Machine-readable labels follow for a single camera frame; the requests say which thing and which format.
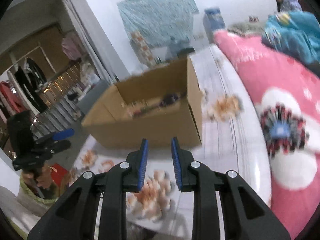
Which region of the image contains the blue digital wrist watch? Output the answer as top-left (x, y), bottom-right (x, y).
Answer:
top-left (132, 93), bottom-right (182, 116)

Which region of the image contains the red packet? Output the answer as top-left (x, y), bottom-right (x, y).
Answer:
top-left (50, 163), bottom-right (68, 186)

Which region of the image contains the grey flat panel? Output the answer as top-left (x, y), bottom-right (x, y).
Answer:
top-left (76, 80), bottom-right (110, 115)

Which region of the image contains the black hanging garment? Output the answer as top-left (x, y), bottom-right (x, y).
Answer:
top-left (14, 57), bottom-right (48, 113)

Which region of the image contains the pink hanging garment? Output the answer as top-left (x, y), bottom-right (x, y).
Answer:
top-left (61, 32), bottom-right (82, 61)

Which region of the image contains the brown cardboard box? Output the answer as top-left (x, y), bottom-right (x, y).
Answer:
top-left (82, 57), bottom-right (202, 148)

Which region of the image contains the pink floral quilt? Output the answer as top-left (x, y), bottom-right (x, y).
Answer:
top-left (214, 30), bottom-right (319, 239)

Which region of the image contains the teal patterned hanging cloth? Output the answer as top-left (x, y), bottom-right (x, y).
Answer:
top-left (117, 0), bottom-right (199, 48)

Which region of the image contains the blue patterned blanket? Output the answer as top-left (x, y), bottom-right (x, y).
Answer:
top-left (261, 11), bottom-right (319, 66)

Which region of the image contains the blue water jug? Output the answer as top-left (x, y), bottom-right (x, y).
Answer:
top-left (203, 7), bottom-right (226, 43)

